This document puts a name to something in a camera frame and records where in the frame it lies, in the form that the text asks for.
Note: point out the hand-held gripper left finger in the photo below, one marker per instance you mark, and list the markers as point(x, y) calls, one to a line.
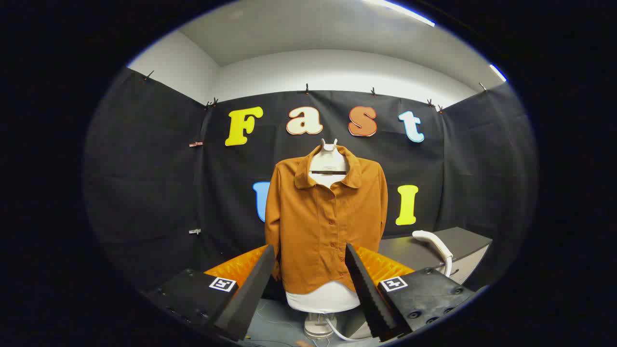
point(250, 289)

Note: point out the ceiling light strip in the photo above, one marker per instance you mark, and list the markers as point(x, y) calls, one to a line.
point(498, 73)

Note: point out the white garment steamer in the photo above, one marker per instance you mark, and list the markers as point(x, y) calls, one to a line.
point(436, 243)

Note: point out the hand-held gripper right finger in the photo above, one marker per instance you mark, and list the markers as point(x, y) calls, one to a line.
point(368, 289)

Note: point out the black backdrop cloth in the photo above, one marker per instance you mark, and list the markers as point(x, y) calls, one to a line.
point(144, 193)

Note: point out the white stand base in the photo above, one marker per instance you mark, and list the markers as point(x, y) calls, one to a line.
point(318, 327)

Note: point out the white garment hanger board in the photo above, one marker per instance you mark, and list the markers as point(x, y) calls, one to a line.
point(328, 164)

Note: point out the orange-brown button shirt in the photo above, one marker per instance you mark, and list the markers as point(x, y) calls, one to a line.
point(313, 231)

